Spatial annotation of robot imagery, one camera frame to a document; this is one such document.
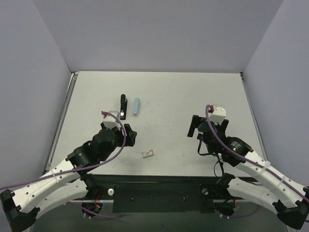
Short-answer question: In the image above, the light blue white stapler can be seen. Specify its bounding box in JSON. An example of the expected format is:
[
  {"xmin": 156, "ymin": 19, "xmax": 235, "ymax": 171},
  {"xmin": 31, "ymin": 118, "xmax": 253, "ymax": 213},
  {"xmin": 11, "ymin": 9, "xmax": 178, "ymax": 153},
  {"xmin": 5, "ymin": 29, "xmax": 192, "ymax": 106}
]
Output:
[{"xmin": 131, "ymin": 98, "xmax": 140, "ymax": 116}]

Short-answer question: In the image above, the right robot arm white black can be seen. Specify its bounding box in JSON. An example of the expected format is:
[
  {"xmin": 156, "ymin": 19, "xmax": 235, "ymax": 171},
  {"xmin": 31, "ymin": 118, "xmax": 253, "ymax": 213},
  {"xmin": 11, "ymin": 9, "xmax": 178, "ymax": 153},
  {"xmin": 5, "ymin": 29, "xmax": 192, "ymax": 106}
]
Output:
[{"xmin": 187, "ymin": 115, "xmax": 309, "ymax": 230}]

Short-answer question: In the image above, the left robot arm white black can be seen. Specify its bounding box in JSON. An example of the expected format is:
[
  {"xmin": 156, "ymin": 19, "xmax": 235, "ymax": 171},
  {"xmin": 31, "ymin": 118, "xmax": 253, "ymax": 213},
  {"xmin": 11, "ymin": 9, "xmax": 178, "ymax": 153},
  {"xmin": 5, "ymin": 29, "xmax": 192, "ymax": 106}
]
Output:
[{"xmin": 0, "ymin": 124, "xmax": 137, "ymax": 232}]

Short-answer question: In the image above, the black stapler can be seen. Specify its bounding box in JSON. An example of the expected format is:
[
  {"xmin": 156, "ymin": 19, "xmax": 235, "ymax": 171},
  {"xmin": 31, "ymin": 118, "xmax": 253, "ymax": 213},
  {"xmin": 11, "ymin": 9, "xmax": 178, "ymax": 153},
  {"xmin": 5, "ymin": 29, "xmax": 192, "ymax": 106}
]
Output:
[{"xmin": 120, "ymin": 94, "xmax": 127, "ymax": 120}]

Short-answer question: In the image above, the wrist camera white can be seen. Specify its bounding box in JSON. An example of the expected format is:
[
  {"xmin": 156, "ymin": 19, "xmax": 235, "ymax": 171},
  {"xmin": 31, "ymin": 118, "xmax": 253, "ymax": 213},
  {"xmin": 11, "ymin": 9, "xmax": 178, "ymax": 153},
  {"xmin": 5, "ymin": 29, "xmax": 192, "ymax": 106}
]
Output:
[
  {"xmin": 209, "ymin": 105, "xmax": 226, "ymax": 125},
  {"xmin": 101, "ymin": 111, "xmax": 121, "ymax": 130}
]

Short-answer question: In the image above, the staple box with red label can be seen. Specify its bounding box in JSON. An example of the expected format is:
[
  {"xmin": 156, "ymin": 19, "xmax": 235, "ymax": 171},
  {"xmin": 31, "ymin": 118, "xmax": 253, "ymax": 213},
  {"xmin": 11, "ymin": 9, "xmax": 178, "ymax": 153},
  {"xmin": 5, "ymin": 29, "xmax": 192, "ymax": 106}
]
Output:
[{"xmin": 141, "ymin": 149, "xmax": 154, "ymax": 159}]

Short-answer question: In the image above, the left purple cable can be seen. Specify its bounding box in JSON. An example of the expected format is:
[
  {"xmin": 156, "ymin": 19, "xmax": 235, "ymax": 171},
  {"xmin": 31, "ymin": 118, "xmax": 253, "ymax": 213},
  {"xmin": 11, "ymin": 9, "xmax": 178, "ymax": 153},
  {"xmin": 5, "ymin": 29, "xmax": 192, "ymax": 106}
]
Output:
[{"xmin": 0, "ymin": 110, "xmax": 127, "ymax": 220}]

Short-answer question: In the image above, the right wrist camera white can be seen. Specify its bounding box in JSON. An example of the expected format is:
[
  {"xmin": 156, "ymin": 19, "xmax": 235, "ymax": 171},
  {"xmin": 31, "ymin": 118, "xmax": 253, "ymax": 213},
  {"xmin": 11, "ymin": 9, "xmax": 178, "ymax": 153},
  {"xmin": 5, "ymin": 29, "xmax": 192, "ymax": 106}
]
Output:
[{"xmin": 209, "ymin": 105, "xmax": 226, "ymax": 125}]

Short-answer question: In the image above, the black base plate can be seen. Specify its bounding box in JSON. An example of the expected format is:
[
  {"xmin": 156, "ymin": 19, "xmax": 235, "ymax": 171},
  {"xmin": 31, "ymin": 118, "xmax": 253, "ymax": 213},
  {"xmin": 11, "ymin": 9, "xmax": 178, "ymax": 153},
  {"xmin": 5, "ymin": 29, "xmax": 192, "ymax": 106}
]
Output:
[{"xmin": 70, "ymin": 174, "xmax": 247, "ymax": 214}]

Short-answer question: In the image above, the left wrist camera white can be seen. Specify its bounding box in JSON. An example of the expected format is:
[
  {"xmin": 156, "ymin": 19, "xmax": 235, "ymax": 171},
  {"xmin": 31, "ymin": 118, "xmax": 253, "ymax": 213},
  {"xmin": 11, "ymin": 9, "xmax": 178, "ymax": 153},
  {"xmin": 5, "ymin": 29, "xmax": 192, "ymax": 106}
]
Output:
[{"xmin": 101, "ymin": 111, "xmax": 121, "ymax": 130}]

